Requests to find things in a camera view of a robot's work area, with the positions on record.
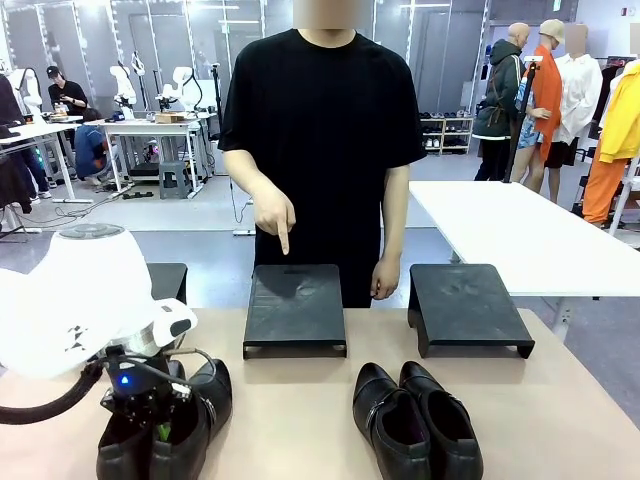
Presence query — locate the black buckle strap shoe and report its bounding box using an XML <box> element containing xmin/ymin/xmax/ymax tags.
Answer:
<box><xmin>398</xmin><ymin>360</ymin><xmax>485</xmax><ymax>480</ymax></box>
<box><xmin>351</xmin><ymin>361</ymin><xmax>433</xmax><ymax>480</ymax></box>

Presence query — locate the figure in white shirt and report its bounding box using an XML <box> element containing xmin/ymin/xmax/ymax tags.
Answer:
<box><xmin>543</xmin><ymin>23</ymin><xmax>605</xmax><ymax>204</ymax></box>

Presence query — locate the black shoe stand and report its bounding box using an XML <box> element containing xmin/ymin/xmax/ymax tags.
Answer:
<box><xmin>146</xmin><ymin>262</ymin><xmax>189</xmax><ymax>307</ymax></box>
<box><xmin>242</xmin><ymin>264</ymin><xmax>348</xmax><ymax>361</ymax></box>
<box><xmin>406</xmin><ymin>263</ymin><xmax>537</xmax><ymax>360</ymax></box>

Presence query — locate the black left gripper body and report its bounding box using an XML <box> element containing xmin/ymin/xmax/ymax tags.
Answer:
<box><xmin>99</xmin><ymin>344</ymin><xmax>194</xmax><ymax>432</ymax></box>

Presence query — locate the person in blue jacket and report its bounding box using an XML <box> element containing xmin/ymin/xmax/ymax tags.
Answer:
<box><xmin>73</xmin><ymin>106</ymin><xmax>115</xmax><ymax>187</ymax></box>

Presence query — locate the mannequin in yellow hoodie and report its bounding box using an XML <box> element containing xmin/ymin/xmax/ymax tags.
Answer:
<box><xmin>581</xmin><ymin>58</ymin><xmax>640</xmax><ymax>227</ymax></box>

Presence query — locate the person in dark shirt jeans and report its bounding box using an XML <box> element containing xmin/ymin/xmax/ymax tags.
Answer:
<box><xmin>0</xmin><ymin>73</ymin><xmax>53</xmax><ymax>205</ymax></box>

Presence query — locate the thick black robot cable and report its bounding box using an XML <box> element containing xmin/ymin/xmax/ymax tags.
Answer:
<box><xmin>0</xmin><ymin>360</ymin><xmax>109</xmax><ymax>427</ymax></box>

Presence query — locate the large white table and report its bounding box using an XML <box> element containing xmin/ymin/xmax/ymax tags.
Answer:
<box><xmin>408</xmin><ymin>179</ymin><xmax>640</xmax><ymax>342</ymax></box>

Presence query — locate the seated person in black cap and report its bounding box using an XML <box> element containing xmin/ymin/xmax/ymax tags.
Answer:
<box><xmin>46</xmin><ymin>65</ymin><xmax>90</xmax><ymax>118</ymax></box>

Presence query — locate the wooden shoe rack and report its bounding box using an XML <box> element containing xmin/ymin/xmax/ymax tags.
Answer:
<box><xmin>418</xmin><ymin>110</ymin><xmax>474</xmax><ymax>155</ymax></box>

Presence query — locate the person in black t-shirt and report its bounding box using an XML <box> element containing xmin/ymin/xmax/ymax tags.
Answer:
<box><xmin>217</xmin><ymin>0</ymin><xmax>428</xmax><ymax>310</ymax></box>

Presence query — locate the mannequin in dark green jacket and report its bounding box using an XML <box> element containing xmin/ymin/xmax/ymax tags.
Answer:
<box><xmin>471</xmin><ymin>21</ymin><xmax>532</xmax><ymax>183</ymax></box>

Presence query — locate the black tripod pole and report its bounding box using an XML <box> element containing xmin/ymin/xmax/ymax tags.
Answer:
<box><xmin>501</xmin><ymin>56</ymin><xmax>544</xmax><ymax>184</ymax></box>

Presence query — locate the mannequin in orange shirt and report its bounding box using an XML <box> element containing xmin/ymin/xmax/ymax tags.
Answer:
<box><xmin>509</xmin><ymin>18</ymin><xmax>567</xmax><ymax>194</ymax></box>

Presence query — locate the thin grey gripper cable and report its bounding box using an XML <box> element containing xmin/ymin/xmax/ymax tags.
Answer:
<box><xmin>166</xmin><ymin>346</ymin><xmax>217</xmax><ymax>396</ymax></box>

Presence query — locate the grey plastic stool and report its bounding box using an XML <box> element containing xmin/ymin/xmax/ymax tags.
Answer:
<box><xmin>158</xmin><ymin>160</ymin><xmax>192</xmax><ymax>201</ymax></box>

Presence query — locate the person's left forearm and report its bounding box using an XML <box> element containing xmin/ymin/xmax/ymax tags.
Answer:
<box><xmin>381</xmin><ymin>162</ymin><xmax>412</xmax><ymax>262</ymax></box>

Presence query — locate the white standing desk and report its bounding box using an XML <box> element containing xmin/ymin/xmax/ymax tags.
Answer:
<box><xmin>0</xmin><ymin>121</ymin><xmax>95</xmax><ymax>205</ymax></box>

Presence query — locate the black leather loafer shoe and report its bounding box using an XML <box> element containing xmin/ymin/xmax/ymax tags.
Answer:
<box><xmin>95</xmin><ymin>358</ymin><xmax>187</xmax><ymax>480</ymax></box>
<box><xmin>148</xmin><ymin>357</ymin><xmax>234</xmax><ymax>480</ymax></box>

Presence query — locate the person's right hand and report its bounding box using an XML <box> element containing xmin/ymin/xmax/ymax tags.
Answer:
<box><xmin>248</xmin><ymin>185</ymin><xmax>298</xmax><ymax>257</ymax></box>

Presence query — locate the person's left hand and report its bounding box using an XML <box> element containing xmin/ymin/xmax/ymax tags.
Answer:
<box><xmin>370</xmin><ymin>256</ymin><xmax>404</xmax><ymax>302</ymax></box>

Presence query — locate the white desk with robots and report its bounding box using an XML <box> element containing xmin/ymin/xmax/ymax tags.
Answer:
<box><xmin>98</xmin><ymin>115</ymin><xmax>219</xmax><ymax>197</ymax></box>

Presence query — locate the person's right forearm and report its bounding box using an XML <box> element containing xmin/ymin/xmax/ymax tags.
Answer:
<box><xmin>223</xmin><ymin>148</ymin><xmax>282</xmax><ymax>204</ymax></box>

